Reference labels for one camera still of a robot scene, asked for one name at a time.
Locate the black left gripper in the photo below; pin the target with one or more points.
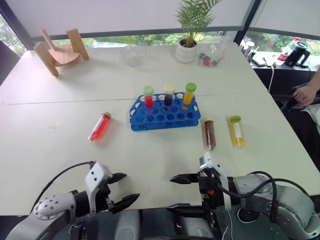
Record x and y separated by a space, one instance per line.
103 200

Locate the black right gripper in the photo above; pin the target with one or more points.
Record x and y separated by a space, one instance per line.
211 197

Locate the person's bare forearm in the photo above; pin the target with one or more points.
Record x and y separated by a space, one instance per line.
315 81

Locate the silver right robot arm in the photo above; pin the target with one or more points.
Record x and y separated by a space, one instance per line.
280 202

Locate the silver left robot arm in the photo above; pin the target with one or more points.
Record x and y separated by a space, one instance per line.
50 212

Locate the brown tube pale cap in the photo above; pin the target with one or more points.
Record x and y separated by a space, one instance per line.
210 133

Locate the red tube green cap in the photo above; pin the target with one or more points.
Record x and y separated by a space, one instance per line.
100 127
148 98

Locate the yellow tube green cap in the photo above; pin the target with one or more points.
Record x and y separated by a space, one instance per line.
237 133

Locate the blue plastic test tube rack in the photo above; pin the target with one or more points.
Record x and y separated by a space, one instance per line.
165 117

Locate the orange tube green cap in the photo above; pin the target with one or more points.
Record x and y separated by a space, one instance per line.
188 96

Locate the dark purple tube pale cap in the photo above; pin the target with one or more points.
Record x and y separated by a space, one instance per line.
168 97

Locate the person's bare hand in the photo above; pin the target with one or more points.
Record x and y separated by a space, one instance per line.
303 95

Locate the dark rounded robot torso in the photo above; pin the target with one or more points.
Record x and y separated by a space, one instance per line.
150 225

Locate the clear glass bowl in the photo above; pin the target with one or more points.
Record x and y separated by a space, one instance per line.
133 57

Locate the black chair armrest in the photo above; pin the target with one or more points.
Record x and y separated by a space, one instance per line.
291 102

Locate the white ribbed plant pot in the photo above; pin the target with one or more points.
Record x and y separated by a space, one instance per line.
185 53

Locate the clear plastic bag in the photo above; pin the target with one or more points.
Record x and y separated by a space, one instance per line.
212 55

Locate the wooden curved stand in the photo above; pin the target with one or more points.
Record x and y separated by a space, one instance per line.
63 56

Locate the white garment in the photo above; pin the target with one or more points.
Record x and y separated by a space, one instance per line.
312 112

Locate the smartphone on counter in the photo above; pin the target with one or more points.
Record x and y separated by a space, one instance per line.
258 61

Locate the clear bottle red label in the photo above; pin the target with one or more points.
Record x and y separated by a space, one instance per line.
285 52

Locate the green palm plant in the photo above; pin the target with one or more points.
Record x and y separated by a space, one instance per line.
193 17

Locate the black electric kettle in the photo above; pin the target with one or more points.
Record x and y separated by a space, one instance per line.
298 53

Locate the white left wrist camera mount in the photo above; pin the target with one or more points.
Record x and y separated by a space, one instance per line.
96 178

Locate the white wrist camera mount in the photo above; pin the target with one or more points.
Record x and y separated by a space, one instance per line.
216 167
96 178

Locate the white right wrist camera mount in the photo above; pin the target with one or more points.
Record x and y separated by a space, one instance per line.
216 167

